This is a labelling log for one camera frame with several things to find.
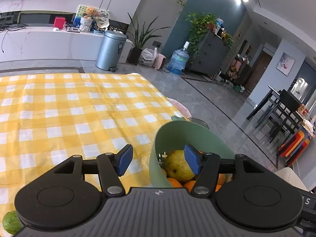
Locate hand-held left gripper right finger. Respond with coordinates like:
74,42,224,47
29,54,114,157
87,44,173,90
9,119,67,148
184,143,272,198

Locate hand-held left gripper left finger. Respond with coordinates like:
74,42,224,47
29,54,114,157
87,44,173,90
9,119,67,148
53,144,134,198

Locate green plastic bowl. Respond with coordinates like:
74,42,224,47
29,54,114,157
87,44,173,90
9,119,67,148
149,116,236,189

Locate yellow green pear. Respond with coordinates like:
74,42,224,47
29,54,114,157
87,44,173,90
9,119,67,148
164,150,197,182

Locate tangerine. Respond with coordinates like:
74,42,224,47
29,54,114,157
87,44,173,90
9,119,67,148
183,180,197,192
166,177,184,188

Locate yellowish orange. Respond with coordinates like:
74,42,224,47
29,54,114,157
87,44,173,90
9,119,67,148
215,173,226,192

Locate beige seat cushion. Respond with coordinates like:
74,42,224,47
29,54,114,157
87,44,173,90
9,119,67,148
274,167,309,192

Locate dark round seat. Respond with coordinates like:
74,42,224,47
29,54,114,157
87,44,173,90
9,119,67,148
190,118,209,129

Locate pink blanket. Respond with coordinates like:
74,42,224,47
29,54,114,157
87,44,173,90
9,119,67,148
169,98,192,119

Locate orange stacked stools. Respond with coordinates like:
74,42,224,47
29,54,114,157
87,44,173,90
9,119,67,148
276,128,311,165

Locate yellow checked tablecloth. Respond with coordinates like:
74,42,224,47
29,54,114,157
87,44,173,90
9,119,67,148
0,72,190,228

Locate black dining table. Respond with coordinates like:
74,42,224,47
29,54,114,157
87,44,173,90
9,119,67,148
246,85,304,129

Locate blue water jug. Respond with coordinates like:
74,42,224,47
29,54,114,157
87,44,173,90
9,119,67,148
166,41,190,75

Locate pink heater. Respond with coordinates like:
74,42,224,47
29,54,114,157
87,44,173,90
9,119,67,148
152,54,167,70

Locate shelf with toys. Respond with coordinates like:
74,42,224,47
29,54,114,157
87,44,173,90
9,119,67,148
222,52,252,92

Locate white plastic bag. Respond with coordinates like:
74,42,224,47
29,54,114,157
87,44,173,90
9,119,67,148
139,47,158,67

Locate grey cabinet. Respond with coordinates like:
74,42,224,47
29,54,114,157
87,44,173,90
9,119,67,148
186,31,231,77

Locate grey pedal trash can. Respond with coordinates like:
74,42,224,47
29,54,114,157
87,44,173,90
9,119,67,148
95,30,128,72

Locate black dining chair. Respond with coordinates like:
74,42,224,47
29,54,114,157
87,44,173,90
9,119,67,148
272,89,302,139

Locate wooden door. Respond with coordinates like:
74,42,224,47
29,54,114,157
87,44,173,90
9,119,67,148
244,51,273,92

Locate long leaf potted plant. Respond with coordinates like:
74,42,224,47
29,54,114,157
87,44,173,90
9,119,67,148
127,12,172,66

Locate green cucumber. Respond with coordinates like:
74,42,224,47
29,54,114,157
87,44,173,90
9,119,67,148
2,211,23,235

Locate trailing green plant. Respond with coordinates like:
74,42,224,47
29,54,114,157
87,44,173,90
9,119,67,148
185,12,218,55

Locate group of bottles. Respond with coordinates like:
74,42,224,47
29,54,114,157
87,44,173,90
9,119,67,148
215,18,234,42

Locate white counter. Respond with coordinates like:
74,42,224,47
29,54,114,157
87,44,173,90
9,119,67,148
0,23,135,63

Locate white printed bag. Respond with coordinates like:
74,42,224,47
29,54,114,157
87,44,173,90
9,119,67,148
96,8,110,29

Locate brown teddy bear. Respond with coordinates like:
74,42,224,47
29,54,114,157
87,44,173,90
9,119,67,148
83,7,97,20

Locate red box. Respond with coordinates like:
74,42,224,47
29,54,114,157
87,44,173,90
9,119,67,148
54,16,67,29

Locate framed wall picture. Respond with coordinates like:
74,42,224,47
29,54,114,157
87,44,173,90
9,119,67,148
276,52,295,76

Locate black cable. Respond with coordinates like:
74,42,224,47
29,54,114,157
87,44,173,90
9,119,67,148
0,23,27,53

